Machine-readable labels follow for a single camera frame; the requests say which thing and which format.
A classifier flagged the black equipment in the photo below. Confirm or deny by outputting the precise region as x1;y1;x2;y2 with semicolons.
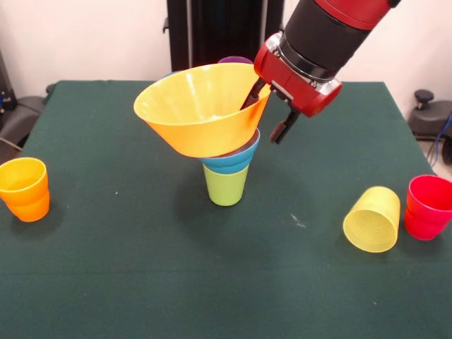
0;49;13;117

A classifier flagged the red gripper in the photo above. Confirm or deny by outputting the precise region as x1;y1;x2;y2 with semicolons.
239;32;344;145

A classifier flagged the orange cup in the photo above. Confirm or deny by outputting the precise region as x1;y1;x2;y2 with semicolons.
0;157;51;222

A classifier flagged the pink cup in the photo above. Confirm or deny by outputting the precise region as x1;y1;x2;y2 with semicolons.
404;174;452;241

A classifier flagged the cyan bowl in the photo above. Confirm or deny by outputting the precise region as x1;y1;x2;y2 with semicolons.
199;127;261;176

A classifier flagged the large yellow bowl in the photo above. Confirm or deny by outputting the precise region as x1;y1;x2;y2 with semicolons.
133;63;272;158

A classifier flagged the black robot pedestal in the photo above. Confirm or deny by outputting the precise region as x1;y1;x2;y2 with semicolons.
162;0;301;71

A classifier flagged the yellow-green cup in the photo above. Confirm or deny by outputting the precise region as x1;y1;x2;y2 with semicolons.
342;186;402;254

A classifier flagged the blue cable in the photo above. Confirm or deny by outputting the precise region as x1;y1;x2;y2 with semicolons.
429;112;452;167

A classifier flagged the green cup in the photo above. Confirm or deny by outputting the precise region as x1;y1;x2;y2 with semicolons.
203;164;250;207

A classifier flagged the purple cup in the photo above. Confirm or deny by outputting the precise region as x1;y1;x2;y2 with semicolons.
217;56;254;65

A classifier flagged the dark green tablecloth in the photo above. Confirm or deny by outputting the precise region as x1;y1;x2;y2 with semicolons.
0;81;452;339

